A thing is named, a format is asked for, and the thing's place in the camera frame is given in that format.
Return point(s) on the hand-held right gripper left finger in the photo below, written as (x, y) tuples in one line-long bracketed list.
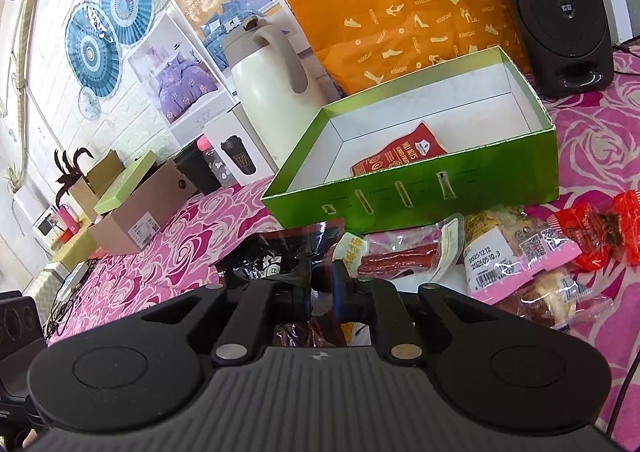
[(295, 299)]

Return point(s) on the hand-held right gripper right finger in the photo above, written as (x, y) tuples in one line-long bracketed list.
[(339, 297)]

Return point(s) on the dark foil snack packet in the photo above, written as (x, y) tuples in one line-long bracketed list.
[(280, 252)]

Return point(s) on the green cardboard box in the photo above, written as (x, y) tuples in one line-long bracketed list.
[(450, 182)]

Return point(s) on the bread packet with pink label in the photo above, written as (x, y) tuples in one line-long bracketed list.
[(505, 252)]

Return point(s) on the sausage packet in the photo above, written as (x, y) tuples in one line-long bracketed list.
[(400, 257)]

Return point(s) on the white power strip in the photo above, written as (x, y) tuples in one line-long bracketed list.
[(75, 279)]

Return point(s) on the white small appliance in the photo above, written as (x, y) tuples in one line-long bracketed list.
[(46, 222)]

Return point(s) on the pink floral tablecloth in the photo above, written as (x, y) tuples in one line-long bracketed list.
[(190, 242)]

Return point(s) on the pink box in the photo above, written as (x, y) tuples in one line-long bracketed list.
[(67, 222)]

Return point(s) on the white box with cup print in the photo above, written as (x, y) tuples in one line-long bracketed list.
[(245, 151)]

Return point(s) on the pink-capped bottle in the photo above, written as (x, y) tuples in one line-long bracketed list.
[(212, 166)]

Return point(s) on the red walnut pouch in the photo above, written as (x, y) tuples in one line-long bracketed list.
[(400, 151)]

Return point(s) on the black cup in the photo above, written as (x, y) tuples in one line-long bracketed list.
[(192, 171)]

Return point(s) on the black feather ornament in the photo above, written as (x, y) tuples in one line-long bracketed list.
[(70, 171)]

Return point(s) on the gold cardboard box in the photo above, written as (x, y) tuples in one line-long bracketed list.
[(95, 182)]

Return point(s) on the brown cardboard box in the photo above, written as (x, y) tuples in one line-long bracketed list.
[(145, 212)]

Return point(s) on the green box lid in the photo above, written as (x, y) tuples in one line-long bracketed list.
[(127, 184)]

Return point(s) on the white thermos jug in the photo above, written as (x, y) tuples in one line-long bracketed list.
[(265, 86)]

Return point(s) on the clear bread packet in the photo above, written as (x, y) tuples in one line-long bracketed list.
[(555, 299)]

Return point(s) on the small pale paper fan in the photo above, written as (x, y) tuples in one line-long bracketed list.
[(89, 102)]

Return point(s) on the red candy packet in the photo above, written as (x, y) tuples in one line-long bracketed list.
[(580, 237)]

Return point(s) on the purple bedding poster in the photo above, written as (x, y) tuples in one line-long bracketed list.
[(175, 81)]

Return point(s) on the large blue paper fan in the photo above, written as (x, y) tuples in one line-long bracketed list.
[(92, 51)]

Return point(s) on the orange paper shopping bag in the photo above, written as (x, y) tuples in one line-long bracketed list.
[(400, 6)]

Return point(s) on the blue bedding poster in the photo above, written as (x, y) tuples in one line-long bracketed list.
[(225, 6)]

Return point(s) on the black speaker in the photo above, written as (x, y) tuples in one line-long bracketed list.
[(560, 6)]

